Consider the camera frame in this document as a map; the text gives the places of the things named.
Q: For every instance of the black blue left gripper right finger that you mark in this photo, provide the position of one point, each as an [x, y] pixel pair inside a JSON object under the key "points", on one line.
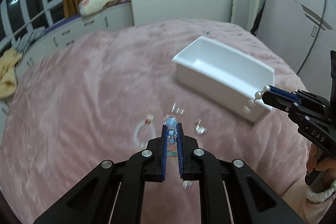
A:
{"points": [[230, 192]]}

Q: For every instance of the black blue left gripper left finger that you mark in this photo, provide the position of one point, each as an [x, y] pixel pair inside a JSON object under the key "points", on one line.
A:
{"points": [[112, 192]]}

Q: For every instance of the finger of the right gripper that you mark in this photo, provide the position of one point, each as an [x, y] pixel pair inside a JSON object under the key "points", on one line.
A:
{"points": [[283, 94], [276, 102]]}

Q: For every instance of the pearl chain earring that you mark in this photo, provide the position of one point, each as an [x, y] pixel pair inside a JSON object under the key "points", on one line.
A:
{"points": [[253, 102]]}

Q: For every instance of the silver crystal flower brooch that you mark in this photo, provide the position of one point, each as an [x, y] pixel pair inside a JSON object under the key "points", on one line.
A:
{"points": [[186, 183]]}

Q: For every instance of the pearl bar earring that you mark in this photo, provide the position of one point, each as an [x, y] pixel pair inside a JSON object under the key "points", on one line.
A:
{"points": [[177, 110]]}

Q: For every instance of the white rectangular box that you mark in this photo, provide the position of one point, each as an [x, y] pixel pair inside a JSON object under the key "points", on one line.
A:
{"points": [[225, 75]]}

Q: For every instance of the grey door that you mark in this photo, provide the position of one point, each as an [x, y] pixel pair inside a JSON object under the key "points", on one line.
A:
{"points": [[289, 27]]}

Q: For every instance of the pink plush blanket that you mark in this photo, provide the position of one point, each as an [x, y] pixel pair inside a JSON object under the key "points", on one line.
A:
{"points": [[82, 105]]}

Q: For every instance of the yellow towel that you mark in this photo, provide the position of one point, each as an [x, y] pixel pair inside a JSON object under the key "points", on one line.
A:
{"points": [[8, 82]]}

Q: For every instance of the white window bench cabinets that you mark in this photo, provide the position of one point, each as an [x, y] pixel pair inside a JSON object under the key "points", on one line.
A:
{"points": [[64, 34]]}

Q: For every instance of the grey clothing pile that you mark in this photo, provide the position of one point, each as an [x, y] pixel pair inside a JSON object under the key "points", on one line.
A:
{"points": [[22, 45]]}

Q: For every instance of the rolled white floral blanket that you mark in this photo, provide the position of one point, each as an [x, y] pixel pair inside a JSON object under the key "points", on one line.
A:
{"points": [[89, 7]]}

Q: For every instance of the large window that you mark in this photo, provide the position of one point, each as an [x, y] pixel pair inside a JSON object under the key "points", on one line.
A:
{"points": [[18, 17]]}

